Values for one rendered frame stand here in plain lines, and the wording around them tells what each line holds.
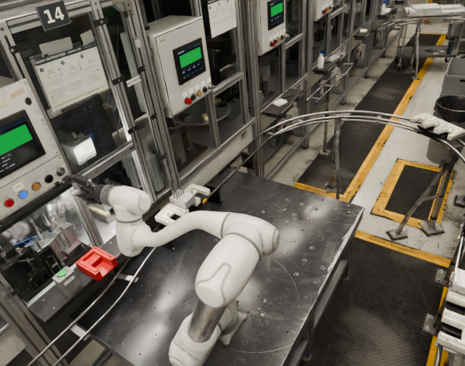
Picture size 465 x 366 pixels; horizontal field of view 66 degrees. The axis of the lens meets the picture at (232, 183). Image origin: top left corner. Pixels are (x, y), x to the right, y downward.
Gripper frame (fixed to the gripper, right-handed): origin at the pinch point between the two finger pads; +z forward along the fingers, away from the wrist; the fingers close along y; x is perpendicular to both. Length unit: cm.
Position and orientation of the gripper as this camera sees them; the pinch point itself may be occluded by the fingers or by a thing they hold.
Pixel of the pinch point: (73, 186)
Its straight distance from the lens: 172.0
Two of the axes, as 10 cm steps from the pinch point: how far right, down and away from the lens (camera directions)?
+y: -1.8, -7.5, -6.4
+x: -4.3, 6.4, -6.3
